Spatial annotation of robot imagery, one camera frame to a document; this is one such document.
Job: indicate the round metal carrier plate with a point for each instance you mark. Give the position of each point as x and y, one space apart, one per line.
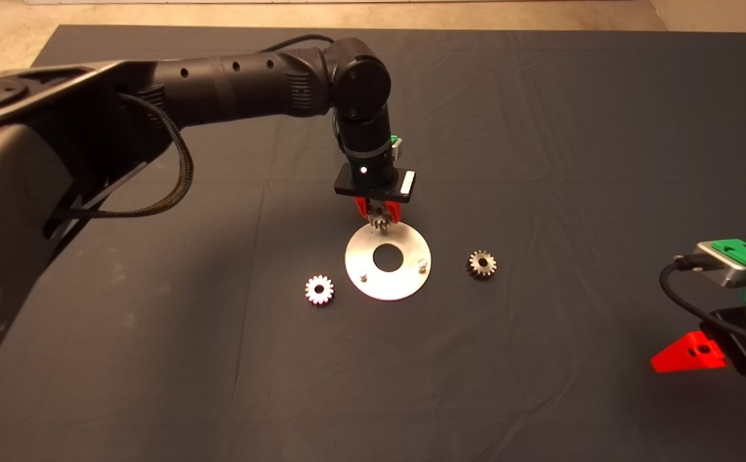
405 282

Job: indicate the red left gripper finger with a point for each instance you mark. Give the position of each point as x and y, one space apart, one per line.
395 212
361 206

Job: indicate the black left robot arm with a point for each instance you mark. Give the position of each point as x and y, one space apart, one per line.
238 83

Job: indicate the small steel spur gear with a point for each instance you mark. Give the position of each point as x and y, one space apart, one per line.
313 297
382 224
489 270

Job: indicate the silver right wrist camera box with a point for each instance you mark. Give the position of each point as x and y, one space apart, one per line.
725 271

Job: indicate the dark grey table cloth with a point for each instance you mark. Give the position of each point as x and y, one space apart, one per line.
539 128

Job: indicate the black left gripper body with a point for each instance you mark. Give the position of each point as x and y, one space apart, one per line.
350 183

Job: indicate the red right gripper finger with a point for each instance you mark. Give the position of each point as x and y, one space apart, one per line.
688 354

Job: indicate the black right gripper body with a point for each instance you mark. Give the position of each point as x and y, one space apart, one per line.
738 342

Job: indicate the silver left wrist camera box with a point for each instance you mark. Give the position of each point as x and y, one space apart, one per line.
398 151

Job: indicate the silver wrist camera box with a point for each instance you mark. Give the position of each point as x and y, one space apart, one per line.
398 151
725 271

